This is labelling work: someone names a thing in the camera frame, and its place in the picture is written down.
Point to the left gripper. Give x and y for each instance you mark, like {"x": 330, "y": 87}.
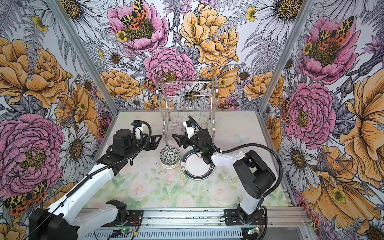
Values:
{"x": 154, "y": 144}

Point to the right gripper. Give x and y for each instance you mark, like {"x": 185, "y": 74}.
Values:
{"x": 184, "y": 138}

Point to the pink patterned bowl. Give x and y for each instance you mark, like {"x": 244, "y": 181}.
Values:
{"x": 170, "y": 155}

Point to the cream white bowl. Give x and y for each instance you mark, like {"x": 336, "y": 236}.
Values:
{"x": 170, "y": 167}

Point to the green rimmed plate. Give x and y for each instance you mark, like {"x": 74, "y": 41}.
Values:
{"x": 194, "y": 167}

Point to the chrome two-tier dish rack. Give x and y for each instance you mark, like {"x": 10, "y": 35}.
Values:
{"x": 179, "y": 99}

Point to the clear drinking glass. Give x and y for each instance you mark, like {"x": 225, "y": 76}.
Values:
{"x": 178, "y": 129}

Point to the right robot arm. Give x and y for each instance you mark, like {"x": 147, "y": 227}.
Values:
{"x": 256, "y": 176}

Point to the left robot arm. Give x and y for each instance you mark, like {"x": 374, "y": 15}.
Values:
{"x": 60, "y": 220}

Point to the green circuit board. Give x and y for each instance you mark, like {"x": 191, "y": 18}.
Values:
{"x": 126, "y": 231}

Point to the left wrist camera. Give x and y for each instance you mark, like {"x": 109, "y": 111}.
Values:
{"x": 138, "y": 129}

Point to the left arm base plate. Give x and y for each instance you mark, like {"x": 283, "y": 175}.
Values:
{"x": 135, "y": 218}

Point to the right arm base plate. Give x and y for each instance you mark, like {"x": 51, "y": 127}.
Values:
{"x": 237, "y": 217}

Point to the aluminium front rail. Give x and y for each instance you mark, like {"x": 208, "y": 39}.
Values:
{"x": 180, "y": 219}

